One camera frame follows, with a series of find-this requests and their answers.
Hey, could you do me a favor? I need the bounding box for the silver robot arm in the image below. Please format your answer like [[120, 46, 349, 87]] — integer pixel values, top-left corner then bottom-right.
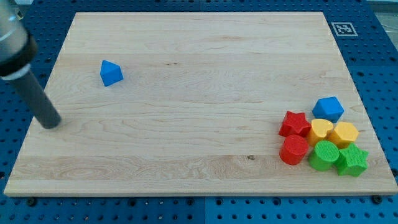
[[1, 0, 38, 77]]

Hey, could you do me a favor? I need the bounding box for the red star block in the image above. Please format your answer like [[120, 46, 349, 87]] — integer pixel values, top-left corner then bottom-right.
[[279, 111, 312, 137]]

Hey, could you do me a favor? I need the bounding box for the blue triangle block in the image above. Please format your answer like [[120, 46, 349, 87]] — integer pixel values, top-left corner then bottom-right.
[[100, 60, 124, 86]]

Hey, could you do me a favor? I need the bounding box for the green star block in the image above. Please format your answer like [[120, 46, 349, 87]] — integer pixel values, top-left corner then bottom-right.
[[334, 142, 369, 177]]

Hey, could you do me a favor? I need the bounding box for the wooden board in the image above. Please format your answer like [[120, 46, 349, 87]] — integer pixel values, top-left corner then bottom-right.
[[4, 12, 397, 197]]

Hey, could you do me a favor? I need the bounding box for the red cylinder block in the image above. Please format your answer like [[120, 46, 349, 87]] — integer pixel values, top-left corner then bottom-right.
[[279, 135, 309, 166]]

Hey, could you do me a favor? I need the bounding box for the yellow heart block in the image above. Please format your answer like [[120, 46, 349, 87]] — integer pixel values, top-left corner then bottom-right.
[[307, 118, 334, 147]]

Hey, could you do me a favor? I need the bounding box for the blue hexagon block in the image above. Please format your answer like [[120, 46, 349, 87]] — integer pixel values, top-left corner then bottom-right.
[[312, 96, 345, 123]]

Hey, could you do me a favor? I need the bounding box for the green cylinder block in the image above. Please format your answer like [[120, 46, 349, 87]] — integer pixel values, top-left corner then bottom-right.
[[308, 140, 340, 171]]

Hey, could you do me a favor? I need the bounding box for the yellow hexagon block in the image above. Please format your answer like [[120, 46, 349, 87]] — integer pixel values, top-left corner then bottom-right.
[[327, 121, 359, 149]]

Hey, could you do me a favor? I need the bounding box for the white fiducial marker tag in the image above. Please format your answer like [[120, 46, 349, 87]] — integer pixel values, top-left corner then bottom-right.
[[331, 22, 358, 37]]

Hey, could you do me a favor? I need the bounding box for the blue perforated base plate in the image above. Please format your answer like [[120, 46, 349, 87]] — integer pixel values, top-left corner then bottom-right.
[[1, 0, 397, 223]]

